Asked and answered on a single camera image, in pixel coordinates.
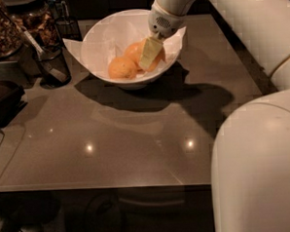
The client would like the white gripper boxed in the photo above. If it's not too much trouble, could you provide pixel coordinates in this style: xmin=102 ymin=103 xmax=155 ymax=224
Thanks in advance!
xmin=138 ymin=0 xmax=186 ymax=69

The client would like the orange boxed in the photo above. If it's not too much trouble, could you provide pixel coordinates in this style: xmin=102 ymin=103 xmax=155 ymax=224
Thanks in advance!
xmin=140 ymin=48 xmax=165 ymax=72
xmin=108 ymin=57 xmax=138 ymax=80
xmin=125 ymin=40 xmax=145 ymax=65

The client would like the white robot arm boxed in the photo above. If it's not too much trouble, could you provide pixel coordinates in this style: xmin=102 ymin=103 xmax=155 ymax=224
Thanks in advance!
xmin=148 ymin=0 xmax=290 ymax=232

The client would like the white ceramic bowl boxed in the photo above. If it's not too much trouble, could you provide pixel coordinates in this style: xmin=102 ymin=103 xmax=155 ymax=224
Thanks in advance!
xmin=77 ymin=6 xmax=187 ymax=94

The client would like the white paper bowl liner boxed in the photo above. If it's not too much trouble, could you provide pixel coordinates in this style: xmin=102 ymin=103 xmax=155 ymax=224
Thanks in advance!
xmin=61 ymin=11 xmax=190 ymax=81

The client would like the black mesh cup rear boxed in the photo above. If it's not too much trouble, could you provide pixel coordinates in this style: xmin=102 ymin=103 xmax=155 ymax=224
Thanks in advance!
xmin=54 ymin=17 xmax=83 ymax=46

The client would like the black mesh cup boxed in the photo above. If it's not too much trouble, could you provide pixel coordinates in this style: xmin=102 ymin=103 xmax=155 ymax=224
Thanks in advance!
xmin=54 ymin=17 xmax=83 ymax=46
xmin=33 ymin=45 xmax=71 ymax=88

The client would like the black mesh cup front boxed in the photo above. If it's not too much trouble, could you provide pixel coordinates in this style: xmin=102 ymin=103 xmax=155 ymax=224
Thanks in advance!
xmin=33 ymin=45 xmax=71 ymax=88

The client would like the dark brown tray device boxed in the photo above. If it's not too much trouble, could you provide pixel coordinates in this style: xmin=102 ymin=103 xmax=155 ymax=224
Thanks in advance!
xmin=0 ymin=80 xmax=25 ymax=128

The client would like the cable under table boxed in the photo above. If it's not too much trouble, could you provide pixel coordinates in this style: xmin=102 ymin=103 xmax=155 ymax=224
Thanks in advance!
xmin=0 ymin=188 xmax=124 ymax=232

